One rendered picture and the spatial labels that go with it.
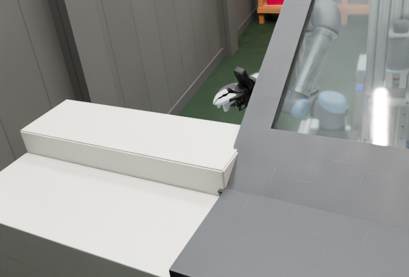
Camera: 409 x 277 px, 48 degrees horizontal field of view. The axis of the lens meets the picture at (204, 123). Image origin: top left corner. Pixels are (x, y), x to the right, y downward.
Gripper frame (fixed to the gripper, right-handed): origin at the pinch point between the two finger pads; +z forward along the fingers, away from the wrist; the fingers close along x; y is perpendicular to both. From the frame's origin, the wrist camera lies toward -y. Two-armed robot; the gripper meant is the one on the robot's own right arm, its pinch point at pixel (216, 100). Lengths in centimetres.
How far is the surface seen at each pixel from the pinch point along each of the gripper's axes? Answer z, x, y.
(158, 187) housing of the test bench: 47, -23, -5
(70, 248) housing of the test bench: 74, -24, -4
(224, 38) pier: -294, 269, 159
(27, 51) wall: 5, 147, 28
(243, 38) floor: -356, 291, 187
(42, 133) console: 57, 18, -7
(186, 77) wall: -184, 222, 152
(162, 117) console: 29.4, -5.5, -10.2
